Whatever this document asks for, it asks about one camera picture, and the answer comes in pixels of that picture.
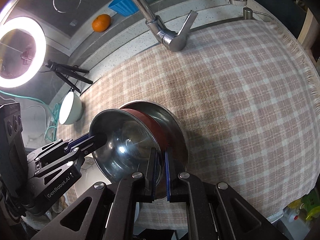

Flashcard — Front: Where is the light green ceramic bowl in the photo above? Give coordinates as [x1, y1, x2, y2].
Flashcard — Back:
[59, 91, 82, 125]

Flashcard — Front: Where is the teal cable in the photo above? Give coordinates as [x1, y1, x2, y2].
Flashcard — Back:
[0, 89, 61, 142]

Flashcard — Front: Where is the blue silicone cup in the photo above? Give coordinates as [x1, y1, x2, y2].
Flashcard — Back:
[108, 0, 139, 17]

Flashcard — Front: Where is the white ring light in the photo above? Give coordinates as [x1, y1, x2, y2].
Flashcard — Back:
[1, 16, 47, 88]

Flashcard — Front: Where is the red steel bowl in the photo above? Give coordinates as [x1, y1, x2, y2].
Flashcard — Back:
[89, 108, 168, 183]

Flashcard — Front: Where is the chrome kitchen faucet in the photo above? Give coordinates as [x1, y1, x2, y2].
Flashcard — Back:
[132, 0, 248, 52]

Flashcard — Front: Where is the black camera box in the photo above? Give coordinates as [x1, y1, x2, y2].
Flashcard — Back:
[1, 102, 28, 198]

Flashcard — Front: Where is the black tripod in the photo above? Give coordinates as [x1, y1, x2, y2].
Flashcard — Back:
[44, 60, 93, 93]

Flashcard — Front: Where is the black induction cooktop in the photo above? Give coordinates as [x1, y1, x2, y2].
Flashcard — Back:
[17, 0, 112, 37]

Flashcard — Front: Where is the checkered beige tablecloth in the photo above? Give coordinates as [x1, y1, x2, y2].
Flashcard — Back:
[57, 20, 319, 217]

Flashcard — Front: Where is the orange tangerine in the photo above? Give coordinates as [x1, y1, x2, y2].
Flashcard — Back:
[92, 14, 111, 33]

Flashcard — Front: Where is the large stainless steel bowl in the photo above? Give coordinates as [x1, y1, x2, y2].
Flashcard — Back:
[121, 100, 189, 171]

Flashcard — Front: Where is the steel sink knob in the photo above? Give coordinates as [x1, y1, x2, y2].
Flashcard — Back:
[243, 7, 253, 20]

